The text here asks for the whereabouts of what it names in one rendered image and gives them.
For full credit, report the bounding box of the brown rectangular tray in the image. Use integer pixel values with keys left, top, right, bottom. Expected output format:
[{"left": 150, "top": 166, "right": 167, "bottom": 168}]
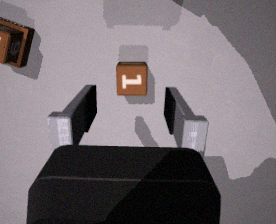
[{"left": 0, "top": 17, "right": 35, "bottom": 68}]

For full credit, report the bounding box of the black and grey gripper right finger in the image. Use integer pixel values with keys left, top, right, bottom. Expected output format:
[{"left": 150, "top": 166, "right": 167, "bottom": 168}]
[{"left": 164, "top": 87, "right": 209, "bottom": 158}]

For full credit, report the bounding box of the brown cube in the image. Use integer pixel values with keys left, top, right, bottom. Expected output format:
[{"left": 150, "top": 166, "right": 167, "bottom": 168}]
[
  {"left": 116, "top": 62, "right": 147, "bottom": 96},
  {"left": 0, "top": 25, "right": 24, "bottom": 64}
]

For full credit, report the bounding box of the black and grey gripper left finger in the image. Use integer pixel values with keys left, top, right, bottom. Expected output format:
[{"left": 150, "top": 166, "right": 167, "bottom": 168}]
[{"left": 47, "top": 85, "right": 97, "bottom": 154}]

